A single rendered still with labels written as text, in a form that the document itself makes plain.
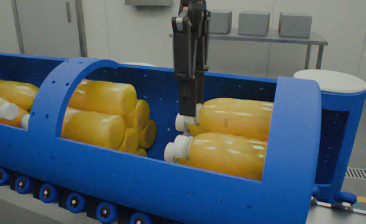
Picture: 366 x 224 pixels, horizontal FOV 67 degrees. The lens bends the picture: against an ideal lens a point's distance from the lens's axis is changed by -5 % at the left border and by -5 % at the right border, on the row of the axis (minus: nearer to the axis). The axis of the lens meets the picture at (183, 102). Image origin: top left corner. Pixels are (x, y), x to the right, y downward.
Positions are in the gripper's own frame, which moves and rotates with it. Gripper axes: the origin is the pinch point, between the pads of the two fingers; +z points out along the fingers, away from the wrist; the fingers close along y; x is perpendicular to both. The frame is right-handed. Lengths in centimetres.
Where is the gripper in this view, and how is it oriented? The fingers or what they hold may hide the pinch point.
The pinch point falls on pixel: (191, 93)
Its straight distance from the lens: 51.8
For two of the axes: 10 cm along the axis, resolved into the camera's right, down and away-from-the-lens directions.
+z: -0.1, 9.3, 3.8
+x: -9.4, -1.4, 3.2
